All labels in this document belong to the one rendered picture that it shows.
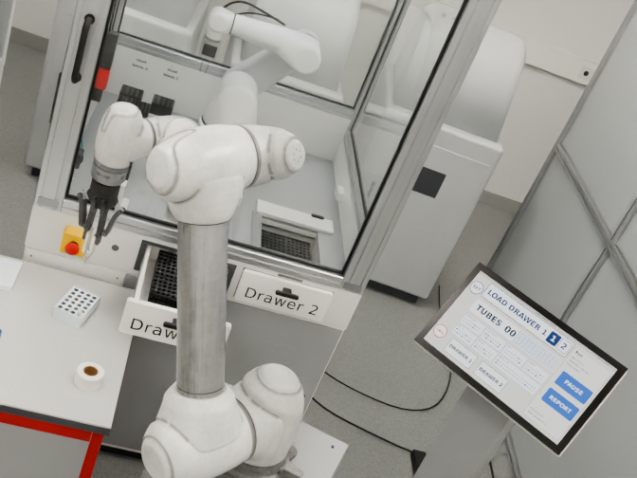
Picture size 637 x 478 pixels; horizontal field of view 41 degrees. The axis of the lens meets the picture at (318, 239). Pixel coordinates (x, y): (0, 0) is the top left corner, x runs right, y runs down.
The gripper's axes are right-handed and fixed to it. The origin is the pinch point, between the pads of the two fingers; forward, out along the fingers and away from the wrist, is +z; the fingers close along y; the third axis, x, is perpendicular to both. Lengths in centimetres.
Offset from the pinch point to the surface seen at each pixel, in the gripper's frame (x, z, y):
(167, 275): 13.5, 9.9, 20.1
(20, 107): 234, 101, -134
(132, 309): -8.0, 9.3, 18.1
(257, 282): 29, 9, 44
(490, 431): 20, 19, 126
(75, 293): 2.0, 20.2, -1.2
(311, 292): 33, 8, 61
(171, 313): -5.4, 7.3, 27.9
